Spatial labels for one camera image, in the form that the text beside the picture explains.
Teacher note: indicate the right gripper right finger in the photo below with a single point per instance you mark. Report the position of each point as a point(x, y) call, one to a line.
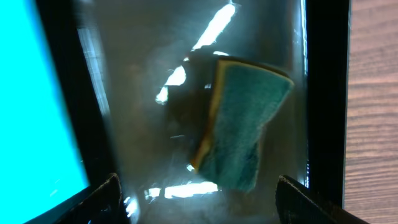
point(296, 204)

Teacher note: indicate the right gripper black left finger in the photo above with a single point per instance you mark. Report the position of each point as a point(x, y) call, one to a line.
point(103, 206)

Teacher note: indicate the green yellow sponge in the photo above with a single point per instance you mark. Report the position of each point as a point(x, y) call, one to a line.
point(244, 98)

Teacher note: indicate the teal plastic tray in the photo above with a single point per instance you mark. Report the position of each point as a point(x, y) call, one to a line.
point(41, 166)

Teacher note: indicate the black water tray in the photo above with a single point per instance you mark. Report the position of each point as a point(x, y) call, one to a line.
point(136, 79)

